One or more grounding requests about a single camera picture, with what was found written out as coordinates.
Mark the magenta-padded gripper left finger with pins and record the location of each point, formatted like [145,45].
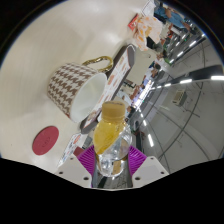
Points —
[86,159]

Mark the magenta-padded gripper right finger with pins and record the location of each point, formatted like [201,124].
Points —
[137,159]

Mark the clear bottle with yellow drink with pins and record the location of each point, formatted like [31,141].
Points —
[111,136]

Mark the flat round red coaster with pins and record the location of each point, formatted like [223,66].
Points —
[45,140]

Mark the ceiling air conditioner unit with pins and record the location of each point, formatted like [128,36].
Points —
[179,97]

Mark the brown houndstooth mug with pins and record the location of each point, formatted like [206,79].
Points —
[66,85]

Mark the brown food tray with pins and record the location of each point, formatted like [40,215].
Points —
[118,71]

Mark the group of ceiling lights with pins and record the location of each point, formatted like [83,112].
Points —
[185,81]

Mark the crumpled food wrapper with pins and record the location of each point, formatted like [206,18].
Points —
[148,31]

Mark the white paper slip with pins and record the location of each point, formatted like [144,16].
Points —
[148,8]

